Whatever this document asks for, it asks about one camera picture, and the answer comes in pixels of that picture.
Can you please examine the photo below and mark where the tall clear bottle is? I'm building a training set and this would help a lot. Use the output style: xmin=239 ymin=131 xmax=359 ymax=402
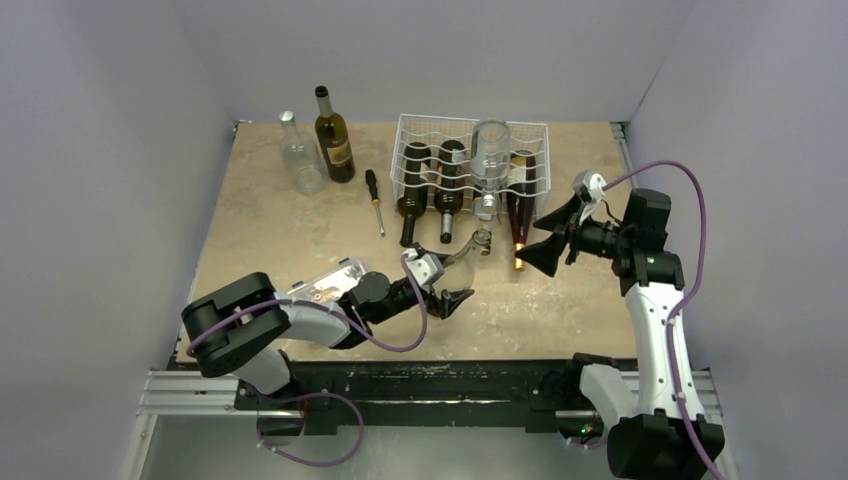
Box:
xmin=433 ymin=228 xmax=491 ymax=292

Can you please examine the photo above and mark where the dark labelled wine bottle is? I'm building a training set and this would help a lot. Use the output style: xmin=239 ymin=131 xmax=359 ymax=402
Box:
xmin=314 ymin=85 xmax=355 ymax=183

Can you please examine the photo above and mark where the clear bottle silver cap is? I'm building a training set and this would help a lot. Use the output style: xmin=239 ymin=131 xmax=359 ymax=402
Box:
xmin=279 ymin=110 xmax=327 ymax=195

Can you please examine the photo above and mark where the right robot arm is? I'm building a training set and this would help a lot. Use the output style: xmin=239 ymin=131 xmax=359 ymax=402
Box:
xmin=516 ymin=188 xmax=725 ymax=479

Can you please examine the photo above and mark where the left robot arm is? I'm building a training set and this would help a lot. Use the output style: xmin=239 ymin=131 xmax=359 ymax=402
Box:
xmin=181 ymin=244 xmax=483 ymax=409

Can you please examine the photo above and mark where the red bottle gold foil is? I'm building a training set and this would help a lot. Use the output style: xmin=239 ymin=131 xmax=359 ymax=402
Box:
xmin=505 ymin=150 xmax=537 ymax=271

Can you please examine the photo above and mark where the dark green lower bottle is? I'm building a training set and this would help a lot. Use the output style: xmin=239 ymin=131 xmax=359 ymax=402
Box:
xmin=397 ymin=142 xmax=431 ymax=247

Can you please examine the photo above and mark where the dark bottle silver collar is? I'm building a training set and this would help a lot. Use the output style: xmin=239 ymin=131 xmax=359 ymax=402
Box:
xmin=434 ymin=139 xmax=465 ymax=244

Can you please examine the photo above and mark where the clear plastic parts box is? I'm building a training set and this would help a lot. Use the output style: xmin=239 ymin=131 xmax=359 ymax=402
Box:
xmin=287 ymin=258 xmax=369 ymax=304

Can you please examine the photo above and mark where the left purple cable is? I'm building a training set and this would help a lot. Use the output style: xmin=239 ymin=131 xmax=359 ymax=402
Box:
xmin=185 ymin=254 xmax=431 ymax=359

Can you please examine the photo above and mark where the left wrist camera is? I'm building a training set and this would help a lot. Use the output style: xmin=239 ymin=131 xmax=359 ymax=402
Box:
xmin=401 ymin=248 xmax=444 ymax=288

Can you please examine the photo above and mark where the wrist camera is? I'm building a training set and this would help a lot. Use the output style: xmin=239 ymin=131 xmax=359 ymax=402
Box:
xmin=572 ymin=169 xmax=607 ymax=225
xmin=401 ymin=248 xmax=444 ymax=288

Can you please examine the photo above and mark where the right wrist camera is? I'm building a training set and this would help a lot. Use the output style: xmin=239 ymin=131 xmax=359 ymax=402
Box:
xmin=572 ymin=169 xmax=607 ymax=225

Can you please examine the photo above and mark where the white wire wine rack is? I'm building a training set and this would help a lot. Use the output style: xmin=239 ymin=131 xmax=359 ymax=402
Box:
xmin=390 ymin=114 xmax=551 ymax=214

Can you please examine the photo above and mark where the black handled screwdriver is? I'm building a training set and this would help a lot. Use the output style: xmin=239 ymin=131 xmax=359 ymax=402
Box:
xmin=365 ymin=169 xmax=386 ymax=237

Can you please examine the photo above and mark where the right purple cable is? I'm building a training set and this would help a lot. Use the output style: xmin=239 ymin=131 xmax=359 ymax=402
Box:
xmin=599 ymin=160 xmax=727 ymax=480

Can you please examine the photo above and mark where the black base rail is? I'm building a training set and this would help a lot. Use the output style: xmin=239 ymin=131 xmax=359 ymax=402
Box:
xmin=235 ymin=354 xmax=604 ymax=439

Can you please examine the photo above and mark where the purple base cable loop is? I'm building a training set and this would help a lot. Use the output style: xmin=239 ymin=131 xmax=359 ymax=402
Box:
xmin=255 ymin=390 xmax=366 ymax=469

